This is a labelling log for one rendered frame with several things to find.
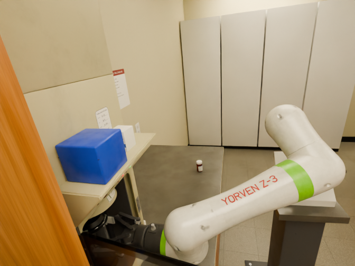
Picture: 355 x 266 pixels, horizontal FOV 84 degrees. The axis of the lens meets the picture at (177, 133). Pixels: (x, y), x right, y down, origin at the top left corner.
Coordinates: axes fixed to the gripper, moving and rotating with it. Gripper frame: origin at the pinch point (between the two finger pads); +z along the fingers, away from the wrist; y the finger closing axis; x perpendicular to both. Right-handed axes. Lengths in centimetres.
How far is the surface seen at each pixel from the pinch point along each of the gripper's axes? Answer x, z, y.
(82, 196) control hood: -31.2, -18.1, 16.9
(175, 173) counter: 25, -8, -73
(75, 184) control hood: -31.5, -14.1, 14.1
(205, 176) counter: 25, -30, -73
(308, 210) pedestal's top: 26, -85, -49
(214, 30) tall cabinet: -81, -22, -294
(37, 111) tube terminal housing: -48, -11, 14
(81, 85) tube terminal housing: -51, -11, 0
